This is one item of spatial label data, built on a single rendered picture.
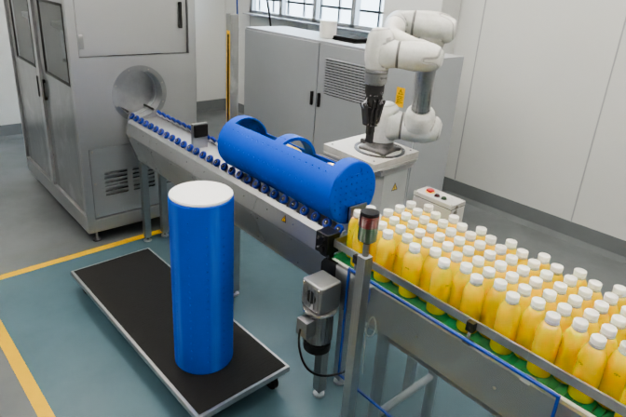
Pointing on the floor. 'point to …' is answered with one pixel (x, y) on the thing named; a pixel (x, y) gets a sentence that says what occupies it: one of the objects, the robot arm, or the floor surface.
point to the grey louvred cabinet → (337, 94)
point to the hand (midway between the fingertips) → (370, 133)
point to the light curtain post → (232, 65)
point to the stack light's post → (356, 334)
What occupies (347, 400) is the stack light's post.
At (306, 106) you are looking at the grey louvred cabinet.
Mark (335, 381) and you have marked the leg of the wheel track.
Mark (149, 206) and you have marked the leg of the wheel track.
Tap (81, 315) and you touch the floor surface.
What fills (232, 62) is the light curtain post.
